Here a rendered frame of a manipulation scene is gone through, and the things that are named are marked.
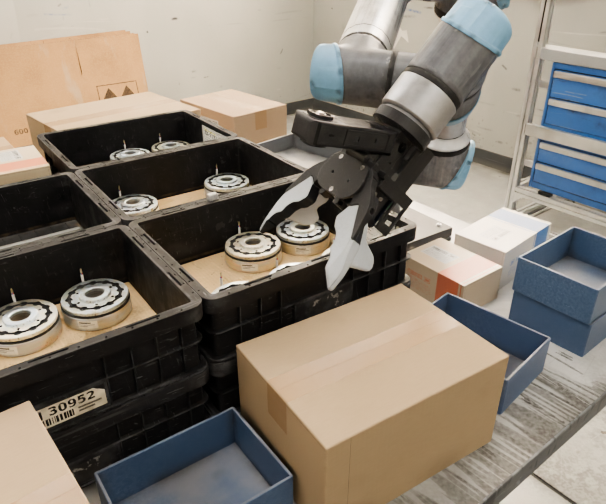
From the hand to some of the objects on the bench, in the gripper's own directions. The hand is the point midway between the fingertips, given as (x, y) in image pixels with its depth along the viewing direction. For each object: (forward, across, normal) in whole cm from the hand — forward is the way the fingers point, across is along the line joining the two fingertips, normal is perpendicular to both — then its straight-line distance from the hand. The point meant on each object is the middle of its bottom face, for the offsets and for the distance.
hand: (286, 257), depth 65 cm
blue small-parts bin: (+34, 0, -14) cm, 37 cm away
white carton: (-24, +25, -74) cm, 81 cm away
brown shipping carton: (+15, -1, -33) cm, 36 cm away
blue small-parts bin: (-21, +3, -70) cm, 74 cm away
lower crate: (+43, +25, -5) cm, 50 cm away
